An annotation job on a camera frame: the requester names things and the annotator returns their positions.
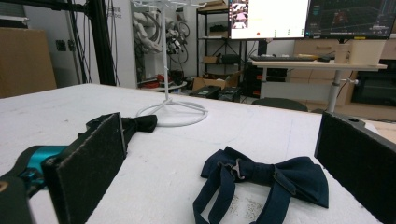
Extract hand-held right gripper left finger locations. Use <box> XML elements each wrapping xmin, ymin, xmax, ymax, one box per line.
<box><xmin>41</xmin><ymin>112</ymin><xmax>127</xmax><ymax>224</ymax></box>

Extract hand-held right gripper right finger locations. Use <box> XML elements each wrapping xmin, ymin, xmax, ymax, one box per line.
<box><xmin>313</xmin><ymin>110</ymin><xmax>396</xmax><ymax>224</ymax></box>

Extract navy bow tie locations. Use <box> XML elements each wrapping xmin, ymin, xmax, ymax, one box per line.
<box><xmin>191</xmin><ymin>146</ymin><xmax>330</xmax><ymax>224</ymax></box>

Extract black bow tie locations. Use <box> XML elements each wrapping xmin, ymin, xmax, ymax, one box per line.
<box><xmin>77</xmin><ymin>113</ymin><xmax>159</xmax><ymax>147</ymax></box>

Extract white wire display rack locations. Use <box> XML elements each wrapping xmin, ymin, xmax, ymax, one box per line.
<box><xmin>130</xmin><ymin>0</ymin><xmax>209</xmax><ymax>128</ymax></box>

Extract black appliance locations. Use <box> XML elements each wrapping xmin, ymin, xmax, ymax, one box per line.
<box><xmin>351</xmin><ymin>68</ymin><xmax>396</xmax><ymax>107</ymax></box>

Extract black round stool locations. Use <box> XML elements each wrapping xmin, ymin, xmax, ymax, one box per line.
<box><xmin>251</xmin><ymin>97</ymin><xmax>309</xmax><ymax>112</ymax></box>

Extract white foam mat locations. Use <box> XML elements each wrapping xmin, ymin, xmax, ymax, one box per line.
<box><xmin>0</xmin><ymin>83</ymin><xmax>384</xmax><ymax>224</ymax></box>

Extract desk with white legs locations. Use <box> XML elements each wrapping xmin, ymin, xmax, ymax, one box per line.
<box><xmin>248</xmin><ymin>59</ymin><xmax>389</xmax><ymax>113</ymax></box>

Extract round white table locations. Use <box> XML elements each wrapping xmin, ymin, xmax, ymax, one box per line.
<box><xmin>138</xmin><ymin>78</ymin><xmax>188</xmax><ymax>93</ymax></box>

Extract large cardboard box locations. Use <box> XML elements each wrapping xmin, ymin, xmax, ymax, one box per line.
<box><xmin>0</xmin><ymin>27</ymin><xmax>58</xmax><ymax>99</ymax></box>

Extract black keyboard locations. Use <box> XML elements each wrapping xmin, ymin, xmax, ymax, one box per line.
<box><xmin>249</xmin><ymin>54</ymin><xmax>317</xmax><ymax>63</ymax></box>

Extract black computer tower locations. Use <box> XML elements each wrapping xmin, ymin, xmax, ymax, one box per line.
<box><xmin>218</xmin><ymin>87</ymin><xmax>242</xmax><ymax>103</ymax></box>
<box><xmin>190</xmin><ymin>85</ymin><xmax>222</xmax><ymax>100</ymax></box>

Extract white robot arms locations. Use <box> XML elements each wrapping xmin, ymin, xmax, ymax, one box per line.
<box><xmin>132</xmin><ymin>10</ymin><xmax>191</xmax><ymax>63</ymax></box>

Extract open cardboard box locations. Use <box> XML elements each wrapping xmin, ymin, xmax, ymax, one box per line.
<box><xmin>191</xmin><ymin>71</ymin><xmax>242</xmax><ymax>91</ymax></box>

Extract monitor with dark screen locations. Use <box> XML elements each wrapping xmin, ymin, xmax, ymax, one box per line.
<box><xmin>304</xmin><ymin>0</ymin><xmax>396</xmax><ymax>40</ymax></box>

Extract black metal shelf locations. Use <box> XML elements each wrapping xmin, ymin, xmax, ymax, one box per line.
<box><xmin>195</xmin><ymin>7</ymin><xmax>250</xmax><ymax>78</ymax></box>

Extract monitor with white screen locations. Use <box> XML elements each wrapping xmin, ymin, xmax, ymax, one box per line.
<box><xmin>228</xmin><ymin>0</ymin><xmax>311</xmax><ymax>40</ymax></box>

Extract black metal frame post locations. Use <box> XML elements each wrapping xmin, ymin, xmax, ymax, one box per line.
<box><xmin>0</xmin><ymin>0</ymin><xmax>120</xmax><ymax>87</ymax></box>

